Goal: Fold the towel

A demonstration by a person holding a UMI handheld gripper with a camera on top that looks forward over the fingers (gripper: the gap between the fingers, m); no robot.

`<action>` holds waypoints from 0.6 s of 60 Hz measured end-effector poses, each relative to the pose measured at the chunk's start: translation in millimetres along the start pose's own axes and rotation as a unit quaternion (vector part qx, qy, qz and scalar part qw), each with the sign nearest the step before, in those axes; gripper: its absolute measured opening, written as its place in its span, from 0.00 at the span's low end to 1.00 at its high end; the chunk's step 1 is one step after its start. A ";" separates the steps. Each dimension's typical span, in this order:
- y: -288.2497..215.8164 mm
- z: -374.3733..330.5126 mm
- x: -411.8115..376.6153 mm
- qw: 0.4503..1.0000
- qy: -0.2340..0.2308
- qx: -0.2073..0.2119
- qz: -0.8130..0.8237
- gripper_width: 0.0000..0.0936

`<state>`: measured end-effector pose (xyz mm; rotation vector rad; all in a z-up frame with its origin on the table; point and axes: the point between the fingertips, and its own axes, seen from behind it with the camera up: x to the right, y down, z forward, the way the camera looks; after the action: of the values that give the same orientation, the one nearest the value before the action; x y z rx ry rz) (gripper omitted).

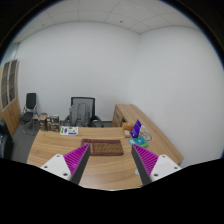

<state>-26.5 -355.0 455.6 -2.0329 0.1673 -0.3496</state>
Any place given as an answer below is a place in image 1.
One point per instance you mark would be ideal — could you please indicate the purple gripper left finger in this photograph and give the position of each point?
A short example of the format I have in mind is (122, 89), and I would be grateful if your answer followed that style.
(69, 166)

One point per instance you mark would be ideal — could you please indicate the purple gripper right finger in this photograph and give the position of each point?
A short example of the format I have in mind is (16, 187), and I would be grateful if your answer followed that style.
(150, 166)

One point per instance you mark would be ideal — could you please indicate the brown patterned towel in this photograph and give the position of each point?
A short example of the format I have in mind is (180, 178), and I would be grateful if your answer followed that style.
(104, 147)

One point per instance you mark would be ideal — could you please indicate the teal book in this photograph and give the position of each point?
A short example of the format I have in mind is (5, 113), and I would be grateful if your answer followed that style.
(139, 141)

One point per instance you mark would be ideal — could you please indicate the clear plastic bag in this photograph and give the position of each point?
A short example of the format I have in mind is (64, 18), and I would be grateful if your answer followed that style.
(146, 136)

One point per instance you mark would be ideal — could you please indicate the white green paper sheet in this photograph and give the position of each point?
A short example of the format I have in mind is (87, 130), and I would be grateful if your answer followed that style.
(68, 130)

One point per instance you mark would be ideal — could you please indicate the purple box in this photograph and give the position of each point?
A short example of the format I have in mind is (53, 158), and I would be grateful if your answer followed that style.
(135, 130)

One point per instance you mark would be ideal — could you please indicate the orange cardboard box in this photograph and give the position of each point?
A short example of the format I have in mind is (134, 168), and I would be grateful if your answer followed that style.
(126, 128)

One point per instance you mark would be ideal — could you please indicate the brown boxes stack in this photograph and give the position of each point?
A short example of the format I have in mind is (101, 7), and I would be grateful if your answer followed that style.
(49, 123)

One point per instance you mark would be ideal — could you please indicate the grey backpack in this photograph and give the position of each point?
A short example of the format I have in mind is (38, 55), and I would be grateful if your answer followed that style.
(79, 115)

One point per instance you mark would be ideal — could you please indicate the black mesh office chair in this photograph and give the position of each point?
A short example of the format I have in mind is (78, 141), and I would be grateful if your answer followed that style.
(90, 101)

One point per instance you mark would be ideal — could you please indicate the wooden side credenza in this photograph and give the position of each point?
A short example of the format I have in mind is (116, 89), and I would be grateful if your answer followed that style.
(125, 113)

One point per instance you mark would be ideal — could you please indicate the black visitor chair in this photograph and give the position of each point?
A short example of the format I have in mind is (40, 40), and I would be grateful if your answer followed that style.
(29, 110)

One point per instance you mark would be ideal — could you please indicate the black chair at left edge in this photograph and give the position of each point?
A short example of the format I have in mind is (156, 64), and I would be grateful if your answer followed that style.
(6, 142)

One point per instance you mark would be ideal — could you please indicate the wooden bookcase cabinet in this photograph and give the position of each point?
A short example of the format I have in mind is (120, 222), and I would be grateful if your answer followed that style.
(9, 104)

